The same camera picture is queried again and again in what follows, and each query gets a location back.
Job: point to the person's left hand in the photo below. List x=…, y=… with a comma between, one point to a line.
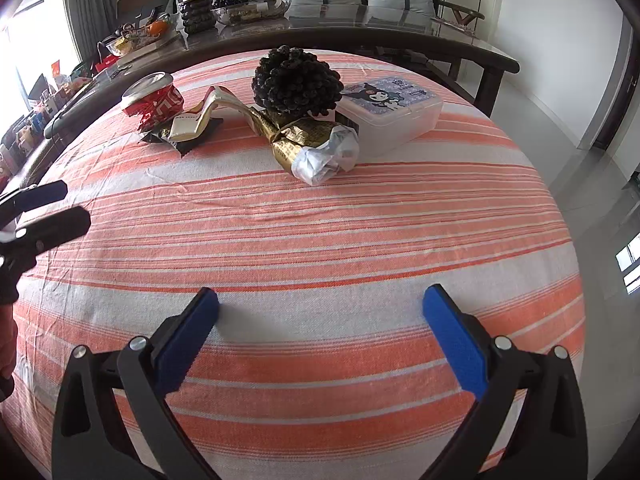
x=7, y=340

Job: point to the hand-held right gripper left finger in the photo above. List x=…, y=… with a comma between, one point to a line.
x=187, y=340

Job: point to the orange striped tablecloth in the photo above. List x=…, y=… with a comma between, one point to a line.
x=320, y=240

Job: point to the glass tray of grapes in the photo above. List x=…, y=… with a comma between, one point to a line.
x=250, y=7

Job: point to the gold foil wrapper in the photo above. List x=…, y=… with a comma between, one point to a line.
x=295, y=135

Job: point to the red soda can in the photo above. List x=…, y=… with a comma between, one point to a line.
x=150, y=92

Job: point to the black foam fruit net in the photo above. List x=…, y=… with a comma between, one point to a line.
x=295, y=82

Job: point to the white plastic wrapper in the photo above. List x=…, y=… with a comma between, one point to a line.
x=325, y=157

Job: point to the wooden armchair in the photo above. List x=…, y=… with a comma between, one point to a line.
x=462, y=12

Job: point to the grey curtain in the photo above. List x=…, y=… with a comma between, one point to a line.
x=87, y=5

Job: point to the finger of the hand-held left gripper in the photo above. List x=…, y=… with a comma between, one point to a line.
x=42, y=195
x=57, y=227

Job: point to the white cartoon print box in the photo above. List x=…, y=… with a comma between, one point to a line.
x=395, y=110

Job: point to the red gift box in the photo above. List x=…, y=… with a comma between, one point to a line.
x=106, y=65

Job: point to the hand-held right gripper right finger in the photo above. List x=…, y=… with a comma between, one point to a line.
x=452, y=340

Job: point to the dark snack wrapper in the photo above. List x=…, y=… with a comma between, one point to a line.
x=190, y=142

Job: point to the glass fruit bowl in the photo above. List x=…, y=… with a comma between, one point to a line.
x=140, y=40

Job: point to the dark wooden coffee table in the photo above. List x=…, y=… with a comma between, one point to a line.
x=400, y=25

